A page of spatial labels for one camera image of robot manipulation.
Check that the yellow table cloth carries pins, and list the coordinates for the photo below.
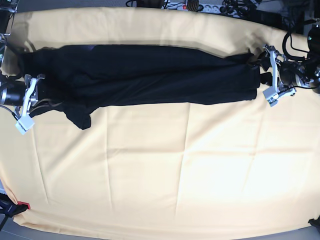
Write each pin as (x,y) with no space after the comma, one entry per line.
(169,171)

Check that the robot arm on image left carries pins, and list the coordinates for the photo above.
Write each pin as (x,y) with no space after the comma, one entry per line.
(19,90)

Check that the black box in background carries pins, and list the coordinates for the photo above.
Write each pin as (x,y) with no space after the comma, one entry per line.
(270,19)

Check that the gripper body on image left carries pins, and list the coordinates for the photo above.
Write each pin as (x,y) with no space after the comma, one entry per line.
(30,98)

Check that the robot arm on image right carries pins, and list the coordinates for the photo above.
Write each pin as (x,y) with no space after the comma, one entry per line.
(308,61)

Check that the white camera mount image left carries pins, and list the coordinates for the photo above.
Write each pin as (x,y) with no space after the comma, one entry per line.
(23,120)

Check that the black T-shirt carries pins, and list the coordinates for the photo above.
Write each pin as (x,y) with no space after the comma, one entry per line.
(82,78)

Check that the white power strip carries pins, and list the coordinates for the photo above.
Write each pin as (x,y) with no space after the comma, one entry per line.
(194,6)

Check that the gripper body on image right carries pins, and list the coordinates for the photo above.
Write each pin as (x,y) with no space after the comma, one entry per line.
(288,74)

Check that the red and black clamp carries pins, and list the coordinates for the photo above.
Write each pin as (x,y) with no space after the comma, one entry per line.
(9,209)

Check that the black clamp at corner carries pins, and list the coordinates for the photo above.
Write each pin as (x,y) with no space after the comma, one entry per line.
(315,222)

